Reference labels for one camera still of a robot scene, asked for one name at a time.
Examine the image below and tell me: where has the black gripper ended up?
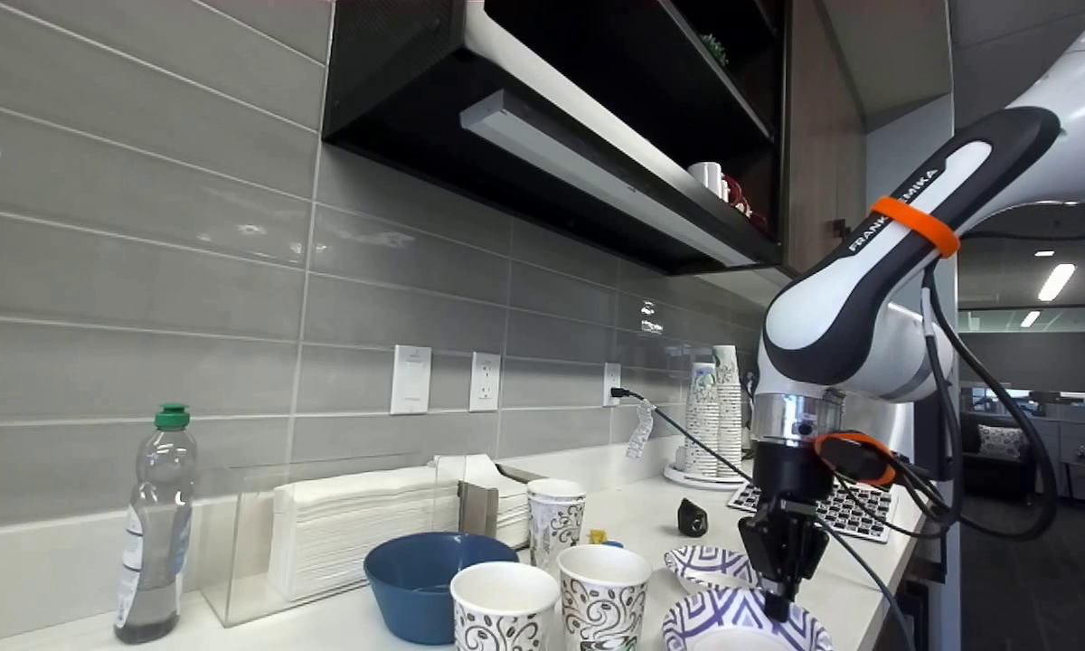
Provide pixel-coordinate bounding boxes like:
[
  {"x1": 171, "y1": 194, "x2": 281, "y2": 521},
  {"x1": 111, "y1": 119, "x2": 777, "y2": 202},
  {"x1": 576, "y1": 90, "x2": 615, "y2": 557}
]
[{"x1": 738, "y1": 437, "x2": 838, "y2": 627}]

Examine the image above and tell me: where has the blue patterned paper plate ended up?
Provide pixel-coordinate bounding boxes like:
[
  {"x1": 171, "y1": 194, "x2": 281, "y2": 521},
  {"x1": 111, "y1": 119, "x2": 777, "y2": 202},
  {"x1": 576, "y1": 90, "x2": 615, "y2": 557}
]
[
  {"x1": 661, "y1": 542, "x2": 768, "y2": 592},
  {"x1": 658, "y1": 586, "x2": 833, "y2": 651}
]

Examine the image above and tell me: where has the black white patterned mat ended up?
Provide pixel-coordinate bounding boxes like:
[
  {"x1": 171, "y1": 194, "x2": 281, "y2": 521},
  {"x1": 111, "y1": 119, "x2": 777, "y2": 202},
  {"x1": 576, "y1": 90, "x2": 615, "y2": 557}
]
[{"x1": 724, "y1": 475, "x2": 898, "y2": 545}]

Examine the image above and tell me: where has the black binder clip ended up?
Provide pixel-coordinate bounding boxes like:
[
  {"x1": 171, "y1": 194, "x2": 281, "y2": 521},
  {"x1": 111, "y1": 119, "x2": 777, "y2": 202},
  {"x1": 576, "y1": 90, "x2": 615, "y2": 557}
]
[{"x1": 673, "y1": 494, "x2": 711, "y2": 538}]

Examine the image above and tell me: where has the tall white cup stack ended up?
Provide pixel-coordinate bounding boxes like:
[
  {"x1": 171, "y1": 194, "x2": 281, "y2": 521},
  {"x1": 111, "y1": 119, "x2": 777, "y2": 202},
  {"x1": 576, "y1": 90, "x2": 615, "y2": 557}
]
[{"x1": 711, "y1": 343, "x2": 749, "y2": 481}]

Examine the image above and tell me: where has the tall patterned cup stack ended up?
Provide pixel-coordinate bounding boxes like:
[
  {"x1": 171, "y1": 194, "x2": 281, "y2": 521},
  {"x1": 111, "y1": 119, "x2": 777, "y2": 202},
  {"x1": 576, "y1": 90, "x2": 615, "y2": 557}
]
[{"x1": 685, "y1": 356, "x2": 724, "y2": 481}]

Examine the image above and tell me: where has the floral patterned paper cup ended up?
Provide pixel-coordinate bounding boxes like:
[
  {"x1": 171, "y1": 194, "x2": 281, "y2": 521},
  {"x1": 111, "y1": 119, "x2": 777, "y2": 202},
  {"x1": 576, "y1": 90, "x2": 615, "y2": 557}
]
[
  {"x1": 525, "y1": 478, "x2": 590, "y2": 573},
  {"x1": 446, "y1": 557, "x2": 561, "y2": 651},
  {"x1": 555, "y1": 542, "x2": 656, "y2": 651}
]

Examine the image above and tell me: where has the background office furniture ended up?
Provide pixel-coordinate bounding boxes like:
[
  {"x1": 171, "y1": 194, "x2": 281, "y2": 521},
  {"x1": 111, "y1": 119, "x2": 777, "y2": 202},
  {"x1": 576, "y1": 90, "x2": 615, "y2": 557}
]
[{"x1": 957, "y1": 383, "x2": 1085, "y2": 506}]

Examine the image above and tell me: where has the metal napkin dispenser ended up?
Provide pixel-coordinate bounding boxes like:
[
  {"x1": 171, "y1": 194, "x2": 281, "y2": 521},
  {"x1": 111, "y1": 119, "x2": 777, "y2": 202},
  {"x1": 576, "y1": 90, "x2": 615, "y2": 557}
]
[{"x1": 431, "y1": 453, "x2": 535, "y2": 553}]

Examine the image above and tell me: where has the blue bowl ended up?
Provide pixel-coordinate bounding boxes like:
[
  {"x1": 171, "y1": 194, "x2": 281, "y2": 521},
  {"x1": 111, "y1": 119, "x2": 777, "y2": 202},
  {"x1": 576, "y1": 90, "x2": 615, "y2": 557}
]
[{"x1": 363, "y1": 528, "x2": 521, "y2": 647}]

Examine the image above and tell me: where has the white mug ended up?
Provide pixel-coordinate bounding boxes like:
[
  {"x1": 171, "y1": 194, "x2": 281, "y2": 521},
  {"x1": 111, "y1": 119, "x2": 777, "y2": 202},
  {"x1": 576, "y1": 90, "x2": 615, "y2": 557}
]
[{"x1": 687, "y1": 159, "x2": 736, "y2": 202}]

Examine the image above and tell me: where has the white paper napkin stack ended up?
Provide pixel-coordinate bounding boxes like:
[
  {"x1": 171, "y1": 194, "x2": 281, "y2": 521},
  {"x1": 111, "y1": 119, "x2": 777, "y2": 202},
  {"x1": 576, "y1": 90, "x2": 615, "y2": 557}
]
[{"x1": 268, "y1": 466, "x2": 463, "y2": 600}]

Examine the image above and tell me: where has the under cabinet light bar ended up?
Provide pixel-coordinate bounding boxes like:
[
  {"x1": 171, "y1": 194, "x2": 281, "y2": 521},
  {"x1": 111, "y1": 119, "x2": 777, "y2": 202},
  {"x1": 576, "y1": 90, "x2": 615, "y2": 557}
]
[{"x1": 455, "y1": 85, "x2": 755, "y2": 270}]

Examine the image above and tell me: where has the dark upper cabinet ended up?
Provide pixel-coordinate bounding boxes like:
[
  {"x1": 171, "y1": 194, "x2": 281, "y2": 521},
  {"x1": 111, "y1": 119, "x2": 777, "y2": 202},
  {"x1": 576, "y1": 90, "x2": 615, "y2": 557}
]
[{"x1": 322, "y1": 0, "x2": 863, "y2": 277}]

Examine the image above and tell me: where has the clear plastic soap bottle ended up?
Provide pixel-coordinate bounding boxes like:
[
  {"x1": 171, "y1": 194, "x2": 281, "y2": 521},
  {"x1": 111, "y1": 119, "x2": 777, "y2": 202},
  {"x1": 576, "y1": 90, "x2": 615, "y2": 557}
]
[{"x1": 111, "y1": 403, "x2": 203, "y2": 647}]

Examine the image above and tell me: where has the black wrist camera orange mount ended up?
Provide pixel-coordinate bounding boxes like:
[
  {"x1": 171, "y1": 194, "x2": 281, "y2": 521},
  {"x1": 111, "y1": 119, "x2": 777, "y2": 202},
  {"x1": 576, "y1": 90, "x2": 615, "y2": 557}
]
[{"x1": 809, "y1": 427, "x2": 903, "y2": 493}]

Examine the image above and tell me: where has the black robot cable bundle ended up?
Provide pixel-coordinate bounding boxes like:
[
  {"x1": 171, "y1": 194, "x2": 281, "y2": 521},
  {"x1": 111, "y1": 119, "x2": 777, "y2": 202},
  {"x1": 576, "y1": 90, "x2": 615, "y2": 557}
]
[{"x1": 806, "y1": 258, "x2": 1065, "y2": 545}]

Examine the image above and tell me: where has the orange strap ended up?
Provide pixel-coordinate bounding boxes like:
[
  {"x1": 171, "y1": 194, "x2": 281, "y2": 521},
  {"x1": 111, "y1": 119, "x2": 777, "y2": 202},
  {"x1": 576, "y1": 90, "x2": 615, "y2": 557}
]
[{"x1": 867, "y1": 190, "x2": 967, "y2": 259}]

